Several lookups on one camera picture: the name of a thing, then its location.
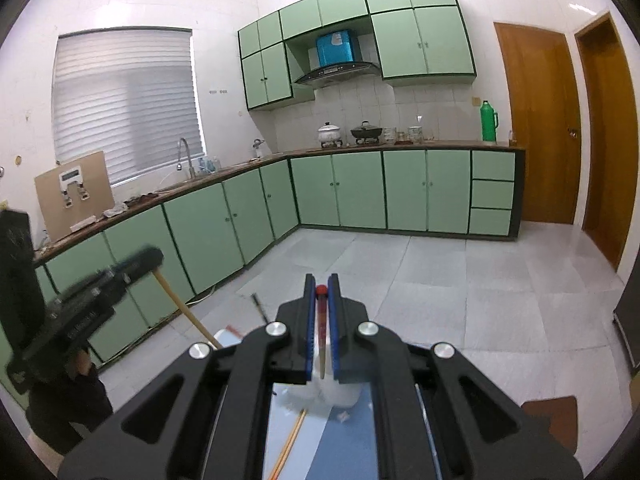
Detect black chopstick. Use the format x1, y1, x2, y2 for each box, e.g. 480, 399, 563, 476
250, 292, 270, 324

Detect red-tipped wooden chopstick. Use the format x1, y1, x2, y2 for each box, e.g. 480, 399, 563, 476
316, 285, 329, 379

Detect green lower kitchen cabinets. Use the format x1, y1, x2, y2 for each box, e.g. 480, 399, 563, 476
0, 146, 525, 411

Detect kitchen faucet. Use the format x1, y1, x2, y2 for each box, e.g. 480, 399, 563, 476
176, 136, 196, 180

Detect light blue coffee tree mat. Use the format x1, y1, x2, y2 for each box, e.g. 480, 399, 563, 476
211, 326, 321, 480

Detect darker blue mat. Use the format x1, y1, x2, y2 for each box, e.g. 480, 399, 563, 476
306, 384, 380, 480

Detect white utensil holder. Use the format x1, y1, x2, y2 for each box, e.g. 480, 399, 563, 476
271, 342, 363, 412

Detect wooden stool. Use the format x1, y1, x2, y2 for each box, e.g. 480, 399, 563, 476
521, 396, 578, 454

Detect cardboard box on counter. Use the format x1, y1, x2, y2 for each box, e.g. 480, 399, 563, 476
35, 151, 115, 242

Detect window blind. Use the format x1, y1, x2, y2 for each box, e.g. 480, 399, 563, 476
52, 28, 206, 183

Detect glass jars on counter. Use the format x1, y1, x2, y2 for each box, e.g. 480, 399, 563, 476
382, 125, 435, 145

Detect black wok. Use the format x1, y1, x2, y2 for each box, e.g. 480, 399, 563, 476
350, 120, 383, 145

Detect white pot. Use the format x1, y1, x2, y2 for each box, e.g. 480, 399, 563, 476
318, 122, 343, 148

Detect green thermos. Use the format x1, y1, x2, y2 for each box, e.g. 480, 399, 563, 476
480, 101, 499, 142

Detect brown wooden door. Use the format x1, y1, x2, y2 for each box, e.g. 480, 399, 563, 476
495, 23, 580, 224
575, 13, 639, 269

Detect range hood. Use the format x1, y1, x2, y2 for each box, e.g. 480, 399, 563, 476
294, 29, 381, 89

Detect green upper cabinets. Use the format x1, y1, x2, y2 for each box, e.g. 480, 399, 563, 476
238, 0, 476, 110

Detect small wall tap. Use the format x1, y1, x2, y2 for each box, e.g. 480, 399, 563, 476
252, 139, 266, 159

